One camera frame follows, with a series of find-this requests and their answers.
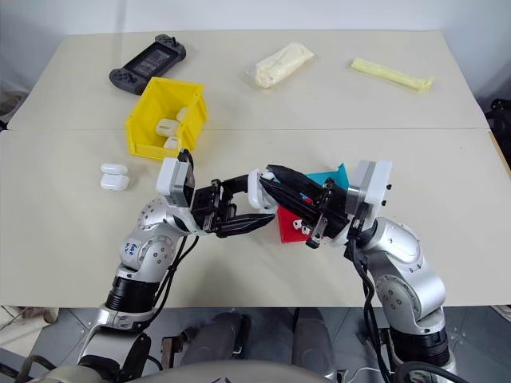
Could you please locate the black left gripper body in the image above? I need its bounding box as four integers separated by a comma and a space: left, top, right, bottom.
190, 179, 240, 235

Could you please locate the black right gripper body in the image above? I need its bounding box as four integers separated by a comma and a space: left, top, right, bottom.
304, 178, 353, 250

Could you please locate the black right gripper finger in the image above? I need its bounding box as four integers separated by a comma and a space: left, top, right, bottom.
259, 179, 321, 227
267, 164, 327, 201

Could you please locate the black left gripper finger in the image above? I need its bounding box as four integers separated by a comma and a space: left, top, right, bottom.
221, 173, 254, 199
216, 213, 279, 239

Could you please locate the yellow plastic bin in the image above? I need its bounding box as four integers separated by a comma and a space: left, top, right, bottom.
125, 76, 211, 161

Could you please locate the red plastic tray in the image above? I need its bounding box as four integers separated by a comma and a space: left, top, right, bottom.
276, 204, 320, 245

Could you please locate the teal plastic tray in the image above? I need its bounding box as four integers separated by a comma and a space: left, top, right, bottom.
305, 162, 353, 201

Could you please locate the clear bag of cream filling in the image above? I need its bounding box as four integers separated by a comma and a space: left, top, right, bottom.
244, 41, 317, 91

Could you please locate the yellow wrapped stick packet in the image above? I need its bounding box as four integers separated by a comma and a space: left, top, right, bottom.
351, 57, 436, 95

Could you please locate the black handheld game console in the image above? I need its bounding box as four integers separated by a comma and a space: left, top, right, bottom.
109, 34, 188, 97

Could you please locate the grey robot torso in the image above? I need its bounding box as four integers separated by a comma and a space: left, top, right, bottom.
50, 360, 333, 383

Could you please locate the black equipment beside table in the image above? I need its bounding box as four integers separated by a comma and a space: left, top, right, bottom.
487, 97, 511, 161

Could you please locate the white cloth under table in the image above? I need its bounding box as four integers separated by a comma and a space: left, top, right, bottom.
0, 305, 57, 333

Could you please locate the grey round object beside table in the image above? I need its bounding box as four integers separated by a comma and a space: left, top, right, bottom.
0, 90, 26, 129

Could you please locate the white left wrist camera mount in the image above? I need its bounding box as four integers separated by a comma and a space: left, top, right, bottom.
156, 148, 197, 209

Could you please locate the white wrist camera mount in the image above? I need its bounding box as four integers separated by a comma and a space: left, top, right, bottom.
156, 148, 197, 209
344, 159, 394, 219

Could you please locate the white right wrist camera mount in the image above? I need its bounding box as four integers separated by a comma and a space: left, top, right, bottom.
344, 159, 394, 219

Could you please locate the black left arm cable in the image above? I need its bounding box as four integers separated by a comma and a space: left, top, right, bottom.
153, 230, 201, 321

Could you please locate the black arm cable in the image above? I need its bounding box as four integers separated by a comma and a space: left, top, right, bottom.
153, 230, 201, 321
344, 207, 402, 383

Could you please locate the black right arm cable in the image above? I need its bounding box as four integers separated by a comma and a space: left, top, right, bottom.
344, 207, 402, 383

